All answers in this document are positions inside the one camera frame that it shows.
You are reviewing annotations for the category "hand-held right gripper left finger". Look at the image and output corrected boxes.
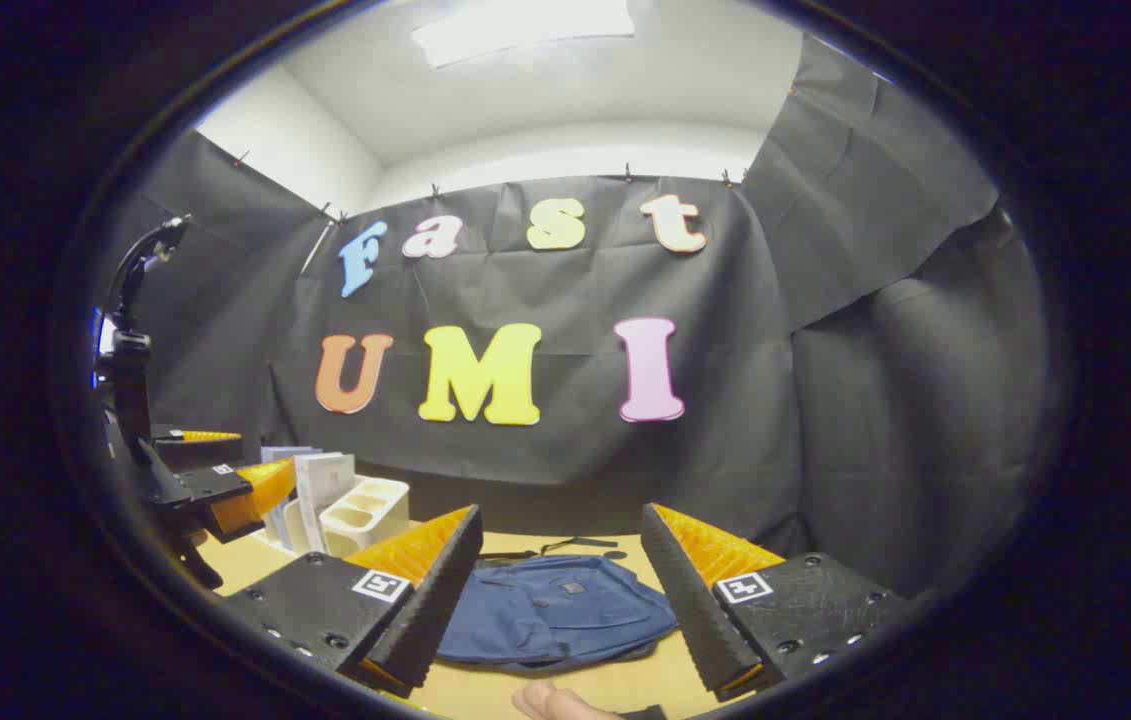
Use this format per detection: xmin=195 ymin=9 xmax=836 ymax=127
xmin=220 ymin=505 xmax=484 ymax=699

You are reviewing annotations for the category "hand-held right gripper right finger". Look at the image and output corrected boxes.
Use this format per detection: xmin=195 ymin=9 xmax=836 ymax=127
xmin=640 ymin=503 xmax=911 ymax=701

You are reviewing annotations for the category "white book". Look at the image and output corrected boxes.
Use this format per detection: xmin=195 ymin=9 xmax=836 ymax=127
xmin=293 ymin=452 xmax=357 ymax=556

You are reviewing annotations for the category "cream plastic bookshelf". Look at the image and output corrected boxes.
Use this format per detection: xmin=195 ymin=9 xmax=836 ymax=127
xmin=255 ymin=478 xmax=411 ymax=559

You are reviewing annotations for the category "blue schoolbag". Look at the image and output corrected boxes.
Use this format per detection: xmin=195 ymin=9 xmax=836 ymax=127
xmin=435 ymin=538 xmax=678 ymax=673

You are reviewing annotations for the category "black backdrop cloth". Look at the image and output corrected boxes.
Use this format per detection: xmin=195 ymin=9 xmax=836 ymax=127
xmin=90 ymin=35 xmax=1046 ymax=601

